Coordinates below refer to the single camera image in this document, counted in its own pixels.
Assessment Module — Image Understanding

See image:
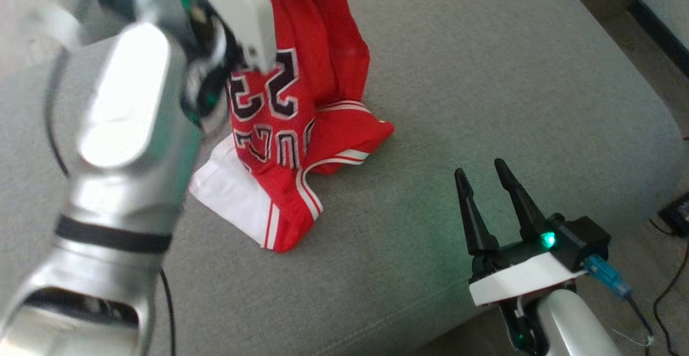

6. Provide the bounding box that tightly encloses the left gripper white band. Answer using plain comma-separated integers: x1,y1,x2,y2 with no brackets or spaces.
182,0,278,126

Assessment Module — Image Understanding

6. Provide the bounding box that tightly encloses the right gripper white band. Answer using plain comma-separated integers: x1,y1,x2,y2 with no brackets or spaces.
454,158,587,308

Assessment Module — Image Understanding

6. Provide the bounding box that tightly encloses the red basketball jersey number 23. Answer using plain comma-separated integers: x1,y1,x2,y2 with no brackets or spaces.
188,0,395,253

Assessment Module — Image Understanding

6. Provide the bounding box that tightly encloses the grey fabric sofa seat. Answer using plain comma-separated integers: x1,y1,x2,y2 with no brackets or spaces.
0,0,685,356

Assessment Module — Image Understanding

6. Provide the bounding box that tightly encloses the black device on floor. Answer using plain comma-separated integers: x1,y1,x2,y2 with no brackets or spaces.
659,192,689,236

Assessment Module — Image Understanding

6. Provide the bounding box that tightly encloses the blue right camera cable plug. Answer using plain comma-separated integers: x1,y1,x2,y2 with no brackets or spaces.
583,254,655,341

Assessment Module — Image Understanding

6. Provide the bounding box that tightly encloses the thin black floor cable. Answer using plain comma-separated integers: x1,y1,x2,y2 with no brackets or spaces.
648,219,689,356

